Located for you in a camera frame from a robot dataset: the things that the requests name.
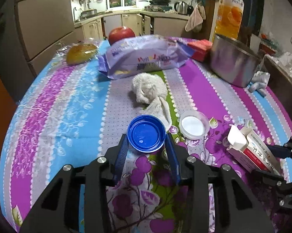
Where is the wrapped bread bun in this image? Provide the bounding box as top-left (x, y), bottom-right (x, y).
top-left (66, 43), bottom-right (98, 65)

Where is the white plastic sheet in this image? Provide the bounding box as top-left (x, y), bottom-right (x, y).
top-left (270, 52), bottom-right (292, 80)

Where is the crumpled white tissue cloth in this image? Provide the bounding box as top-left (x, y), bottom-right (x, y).
top-left (132, 73), bottom-right (172, 131)

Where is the purple snack bag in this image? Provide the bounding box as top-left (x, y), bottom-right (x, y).
top-left (98, 35), bottom-right (194, 80)

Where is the steel mug pot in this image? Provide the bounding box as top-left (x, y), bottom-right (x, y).
top-left (210, 34), bottom-right (262, 88)

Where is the steel electric kettle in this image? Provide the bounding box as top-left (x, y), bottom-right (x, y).
top-left (174, 1), bottom-right (194, 15)

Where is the white round lid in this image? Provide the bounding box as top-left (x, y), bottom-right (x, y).
top-left (179, 110), bottom-right (210, 140)

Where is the red white medicine carton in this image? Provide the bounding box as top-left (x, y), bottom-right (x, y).
top-left (227, 125), bottom-right (281, 176)

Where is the hanging pink towel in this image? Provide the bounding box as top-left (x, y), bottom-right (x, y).
top-left (184, 4), bottom-right (206, 33)

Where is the blue plastic lid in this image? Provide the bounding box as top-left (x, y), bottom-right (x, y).
top-left (127, 115), bottom-right (166, 154)

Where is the grey white glove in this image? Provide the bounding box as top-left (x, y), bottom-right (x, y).
top-left (248, 71), bottom-right (270, 97)

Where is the brown wooden dining table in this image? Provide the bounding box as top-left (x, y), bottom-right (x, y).
top-left (263, 57), bottom-right (292, 121)

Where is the red apple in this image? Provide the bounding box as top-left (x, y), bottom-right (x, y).
top-left (108, 26), bottom-right (136, 46)

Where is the grey refrigerator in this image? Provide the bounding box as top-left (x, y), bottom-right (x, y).
top-left (15, 0), bottom-right (77, 76)

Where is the orange juice bottle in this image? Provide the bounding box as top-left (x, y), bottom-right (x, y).
top-left (214, 0), bottom-right (244, 39)

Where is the red small box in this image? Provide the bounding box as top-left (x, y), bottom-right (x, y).
top-left (187, 39), bottom-right (213, 62)

